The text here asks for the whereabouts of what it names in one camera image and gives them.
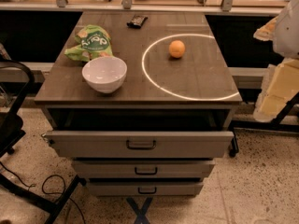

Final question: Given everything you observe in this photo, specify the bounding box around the black floor cable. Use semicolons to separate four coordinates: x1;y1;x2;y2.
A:
0;161;87;224

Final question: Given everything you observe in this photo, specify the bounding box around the grey drawer cabinet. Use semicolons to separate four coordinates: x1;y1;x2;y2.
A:
36;11;242;184

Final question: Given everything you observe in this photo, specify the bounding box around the middle grey drawer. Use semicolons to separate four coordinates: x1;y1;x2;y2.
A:
72;160;215;179

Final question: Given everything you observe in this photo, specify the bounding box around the black office chair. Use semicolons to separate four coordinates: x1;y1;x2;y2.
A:
0;60;80;224

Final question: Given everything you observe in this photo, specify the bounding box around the bottom grey drawer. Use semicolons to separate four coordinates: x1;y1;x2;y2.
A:
86;181;203;196

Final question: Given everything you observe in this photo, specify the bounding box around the dark rxbar chocolate wrapper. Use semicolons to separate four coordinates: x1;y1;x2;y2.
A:
127;15;148;29

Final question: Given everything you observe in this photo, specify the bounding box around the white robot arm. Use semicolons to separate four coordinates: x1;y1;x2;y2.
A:
273;0;299;59

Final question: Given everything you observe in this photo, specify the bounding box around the white ceramic bowl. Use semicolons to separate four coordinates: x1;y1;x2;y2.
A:
82;56;127;93

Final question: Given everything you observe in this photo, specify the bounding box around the green chip bag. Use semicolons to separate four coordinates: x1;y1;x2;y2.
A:
64;24;113;63

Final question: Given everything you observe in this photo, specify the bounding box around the orange fruit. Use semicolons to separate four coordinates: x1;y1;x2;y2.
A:
169;40;185;59

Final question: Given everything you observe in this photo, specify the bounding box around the grey drawer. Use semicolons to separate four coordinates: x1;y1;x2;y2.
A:
72;160;215;179
86;181;203;196
46;131;234;159

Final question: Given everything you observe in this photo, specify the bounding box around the top grey drawer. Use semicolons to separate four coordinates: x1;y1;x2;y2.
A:
46;131;234;159

